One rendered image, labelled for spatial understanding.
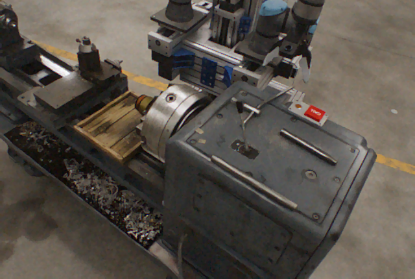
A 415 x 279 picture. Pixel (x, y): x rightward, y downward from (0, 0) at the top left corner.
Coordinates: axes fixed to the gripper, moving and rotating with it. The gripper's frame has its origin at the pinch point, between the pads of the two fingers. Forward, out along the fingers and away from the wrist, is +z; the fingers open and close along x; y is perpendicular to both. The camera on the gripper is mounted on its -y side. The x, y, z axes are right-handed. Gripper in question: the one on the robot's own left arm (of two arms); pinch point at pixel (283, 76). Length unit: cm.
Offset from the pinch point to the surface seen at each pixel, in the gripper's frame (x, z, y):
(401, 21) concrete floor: -56, 98, 439
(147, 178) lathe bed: 36, 57, -20
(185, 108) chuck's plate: 27.4, 19.5, -12.8
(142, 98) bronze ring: 51, 31, -6
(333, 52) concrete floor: 3, 113, 297
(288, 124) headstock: -7.5, 15.8, -1.3
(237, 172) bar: -1.7, 16.9, -31.9
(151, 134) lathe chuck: 35, 30, -22
